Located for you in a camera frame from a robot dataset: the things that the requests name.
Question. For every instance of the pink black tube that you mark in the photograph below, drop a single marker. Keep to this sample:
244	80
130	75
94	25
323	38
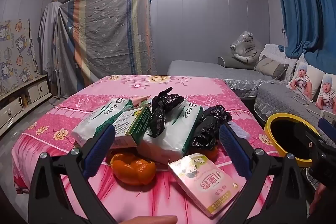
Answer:
139	100

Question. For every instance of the blue curtain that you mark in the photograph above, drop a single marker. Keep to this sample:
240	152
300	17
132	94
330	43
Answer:
307	3

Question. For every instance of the grey cloth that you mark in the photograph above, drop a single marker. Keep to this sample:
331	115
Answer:
47	37

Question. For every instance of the person's right hand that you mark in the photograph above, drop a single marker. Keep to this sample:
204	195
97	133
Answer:
317	199

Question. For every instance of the cartoon wall poster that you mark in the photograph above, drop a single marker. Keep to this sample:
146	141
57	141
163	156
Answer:
15	56

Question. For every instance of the person's left hand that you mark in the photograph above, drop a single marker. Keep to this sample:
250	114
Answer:
152	220

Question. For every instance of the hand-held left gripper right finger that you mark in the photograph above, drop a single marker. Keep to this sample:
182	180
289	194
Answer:
235	150

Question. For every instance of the yellow trash bin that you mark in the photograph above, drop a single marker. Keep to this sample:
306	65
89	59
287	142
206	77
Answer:
270	132

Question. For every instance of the white lace sofa cover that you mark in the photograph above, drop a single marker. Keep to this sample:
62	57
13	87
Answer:
275	52

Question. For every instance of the white low cabinet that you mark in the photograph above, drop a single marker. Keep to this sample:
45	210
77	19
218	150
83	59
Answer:
36	90

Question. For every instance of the plastic-wrapped tiger plush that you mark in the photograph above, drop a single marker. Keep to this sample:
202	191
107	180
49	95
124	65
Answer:
245	50

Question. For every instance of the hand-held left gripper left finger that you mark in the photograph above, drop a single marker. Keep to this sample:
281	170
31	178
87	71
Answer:
98	150

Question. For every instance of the baby print cushion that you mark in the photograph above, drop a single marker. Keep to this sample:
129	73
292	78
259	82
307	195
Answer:
328	92
302	79

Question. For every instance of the orange peel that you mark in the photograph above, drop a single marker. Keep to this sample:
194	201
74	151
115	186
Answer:
211	153
134	171

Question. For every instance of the green white carton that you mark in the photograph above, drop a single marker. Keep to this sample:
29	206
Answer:
128	124

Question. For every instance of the white power strip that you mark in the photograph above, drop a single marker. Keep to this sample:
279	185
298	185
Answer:
328	115

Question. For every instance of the pink floral blanket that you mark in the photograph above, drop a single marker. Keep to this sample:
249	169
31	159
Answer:
210	92

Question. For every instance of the grey quilted sofa section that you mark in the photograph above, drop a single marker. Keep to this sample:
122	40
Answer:
281	100
210	74

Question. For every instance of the striped floral sheet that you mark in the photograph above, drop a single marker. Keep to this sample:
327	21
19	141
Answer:
105	37

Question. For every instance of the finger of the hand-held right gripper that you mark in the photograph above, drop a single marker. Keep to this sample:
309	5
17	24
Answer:
311	144
328	128

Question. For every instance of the black plastic bag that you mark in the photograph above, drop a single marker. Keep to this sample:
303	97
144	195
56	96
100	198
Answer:
207	129
160	108

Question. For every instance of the white green tissue pack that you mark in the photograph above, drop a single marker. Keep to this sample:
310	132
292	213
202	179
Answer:
170	145
89	127

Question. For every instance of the grey bolster pillow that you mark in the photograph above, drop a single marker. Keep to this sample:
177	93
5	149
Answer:
231	62

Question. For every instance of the pink white box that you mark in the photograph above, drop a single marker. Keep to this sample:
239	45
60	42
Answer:
210	187

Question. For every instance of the grey cushion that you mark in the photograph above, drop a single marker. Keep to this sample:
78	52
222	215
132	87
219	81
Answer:
270	67

